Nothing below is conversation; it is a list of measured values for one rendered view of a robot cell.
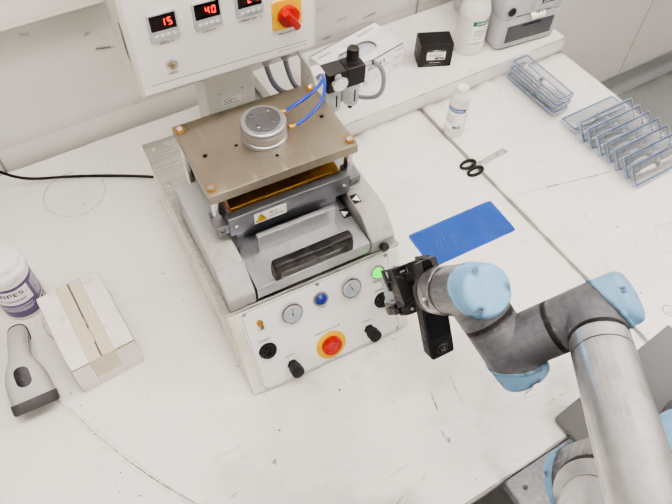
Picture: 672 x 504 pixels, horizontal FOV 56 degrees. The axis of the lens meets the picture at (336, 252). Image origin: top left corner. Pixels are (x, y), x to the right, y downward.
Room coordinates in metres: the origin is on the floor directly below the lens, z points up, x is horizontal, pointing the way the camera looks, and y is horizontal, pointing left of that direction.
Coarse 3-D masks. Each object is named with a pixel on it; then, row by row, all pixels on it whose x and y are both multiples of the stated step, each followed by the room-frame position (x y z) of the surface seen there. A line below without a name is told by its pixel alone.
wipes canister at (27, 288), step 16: (0, 256) 0.67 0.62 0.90; (16, 256) 0.67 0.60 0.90; (0, 272) 0.63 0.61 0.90; (16, 272) 0.64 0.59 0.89; (32, 272) 0.68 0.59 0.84; (0, 288) 0.61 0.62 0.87; (16, 288) 0.63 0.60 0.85; (32, 288) 0.65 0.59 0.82; (0, 304) 0.62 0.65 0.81; (16, 304) 0.62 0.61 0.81; (32, 304) 0.63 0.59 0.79
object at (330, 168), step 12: (324, 168) 0.77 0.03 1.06; (336, 168) 0.78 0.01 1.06; (288, 180) 0.74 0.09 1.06; (300, 180) 0.74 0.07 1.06; (312, 180) 0.75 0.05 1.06; (252, 192) 0.71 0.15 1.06; (264, 192) 0.71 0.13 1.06; (276, 192) 0.71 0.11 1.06; (228, 204) 0.68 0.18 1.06; (240, 204) 0.68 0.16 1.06
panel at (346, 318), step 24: (360, 264) 0.67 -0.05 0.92; (384, 264) 0.68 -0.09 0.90; (312, 288) 0.62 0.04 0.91; (336, 288) 0.63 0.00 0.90; (264, 312) 0.57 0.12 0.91; (312, 312) 0.59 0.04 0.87; (336, 312) 0.61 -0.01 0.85; (360, 312) 0.62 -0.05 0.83; (384, 312) 0.64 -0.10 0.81; (264, 336) 0.54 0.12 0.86; (288, 336) 0.55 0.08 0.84; (312, 336) 0.57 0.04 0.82; (360, 336) 0.60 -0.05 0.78; (264, 360) 0.52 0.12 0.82; (288, 360) 0.53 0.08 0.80; (312, 360) 0.54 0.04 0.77; (264, 384) 0.49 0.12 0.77
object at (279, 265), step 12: (324, 240) 0.65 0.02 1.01; (336, 240) 0.65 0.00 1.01; (348, 240) 0.66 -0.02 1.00; (300, 252) 0.63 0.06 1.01; (312, 252) 0.63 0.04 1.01; (324, 252) 0.64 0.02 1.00; (276, 264) 0.60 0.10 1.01; (288, 264) 0.60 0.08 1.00; (300, 264) 0.61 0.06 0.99; (276, 276) 0.59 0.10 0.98
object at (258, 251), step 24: (312, 216) 0.70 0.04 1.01; (336, 216) 0.74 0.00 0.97; (240, 240) 0.68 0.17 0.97; (264, 240) 0.66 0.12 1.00; (288, 240) 0.68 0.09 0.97; (312, 240) 0.68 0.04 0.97; (360, 240) 0.69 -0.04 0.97; (264, 264) 0.63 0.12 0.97; (312, 264) 0.63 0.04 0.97; (336, 264) 0.65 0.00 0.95; (264, 288) 0.58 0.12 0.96
